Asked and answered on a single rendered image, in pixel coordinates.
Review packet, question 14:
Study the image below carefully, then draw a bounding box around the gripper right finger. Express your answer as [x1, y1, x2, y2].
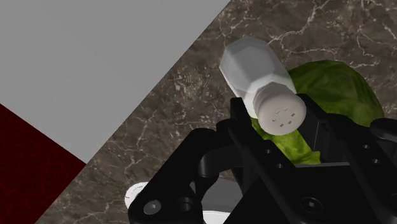
[298, 94, 397, 224]

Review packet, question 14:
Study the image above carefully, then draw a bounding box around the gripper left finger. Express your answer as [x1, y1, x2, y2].
[128, 97, 296, 224]

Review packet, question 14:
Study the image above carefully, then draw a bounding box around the white salt shaker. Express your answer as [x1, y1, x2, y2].
[218, 36, 307, 136]

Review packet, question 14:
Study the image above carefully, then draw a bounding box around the green lettuce head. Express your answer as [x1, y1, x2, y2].
[251, 59, 385, 165]

